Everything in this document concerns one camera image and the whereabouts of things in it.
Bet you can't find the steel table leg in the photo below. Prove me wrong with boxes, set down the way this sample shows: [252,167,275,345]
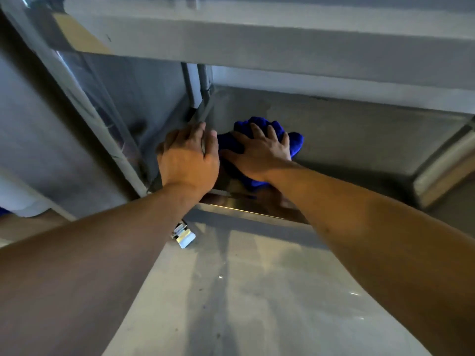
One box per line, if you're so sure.
[181,63,215,124]
[413,120,475,210]
[0,0,149,199]

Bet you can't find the stainless steel lower shelf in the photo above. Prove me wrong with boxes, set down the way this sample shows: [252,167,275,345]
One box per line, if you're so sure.
[148,85,475,224]

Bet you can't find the person's right forearm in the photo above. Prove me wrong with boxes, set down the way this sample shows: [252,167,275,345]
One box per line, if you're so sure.
[265,160,475,356]

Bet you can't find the person's left hand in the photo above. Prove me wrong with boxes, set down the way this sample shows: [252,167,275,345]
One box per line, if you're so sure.
[156,122,220,194]

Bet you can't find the person's right hand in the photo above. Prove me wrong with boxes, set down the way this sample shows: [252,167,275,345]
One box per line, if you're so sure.
[221,123,292,183]

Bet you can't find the person's left forearm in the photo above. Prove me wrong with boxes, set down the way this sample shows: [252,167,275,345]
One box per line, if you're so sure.
[0,183,208,356]

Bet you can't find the blue microfibre cloth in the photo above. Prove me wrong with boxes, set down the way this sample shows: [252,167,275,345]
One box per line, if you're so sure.
[217,116,305,192]

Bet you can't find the white plastic bag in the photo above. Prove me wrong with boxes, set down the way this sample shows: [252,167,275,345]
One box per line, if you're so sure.
[0,173,52,218]

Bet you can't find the small shiny metal bracket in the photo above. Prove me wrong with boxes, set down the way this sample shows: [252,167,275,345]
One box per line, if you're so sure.
[171,222,196,249]

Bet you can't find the stainless steel table top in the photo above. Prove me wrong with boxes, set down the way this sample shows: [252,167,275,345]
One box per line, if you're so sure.
[52,0,475,115]

